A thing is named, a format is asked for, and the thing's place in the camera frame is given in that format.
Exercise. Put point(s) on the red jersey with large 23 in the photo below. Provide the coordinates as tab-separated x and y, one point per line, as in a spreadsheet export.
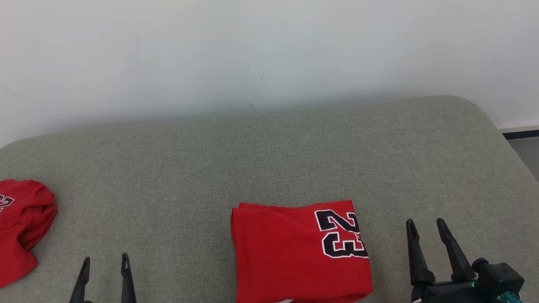
286	261

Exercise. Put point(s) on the red shorts with Bulls print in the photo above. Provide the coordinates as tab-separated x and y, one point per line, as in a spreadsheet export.
23	227

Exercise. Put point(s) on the black baseboard strip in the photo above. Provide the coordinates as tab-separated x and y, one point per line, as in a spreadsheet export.
522	134

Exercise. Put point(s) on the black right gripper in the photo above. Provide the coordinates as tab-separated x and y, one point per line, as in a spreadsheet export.
446	293

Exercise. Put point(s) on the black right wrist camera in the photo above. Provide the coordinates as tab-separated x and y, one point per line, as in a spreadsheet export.
499	277

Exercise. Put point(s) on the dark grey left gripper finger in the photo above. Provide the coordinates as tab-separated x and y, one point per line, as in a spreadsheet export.
127	282
81	284

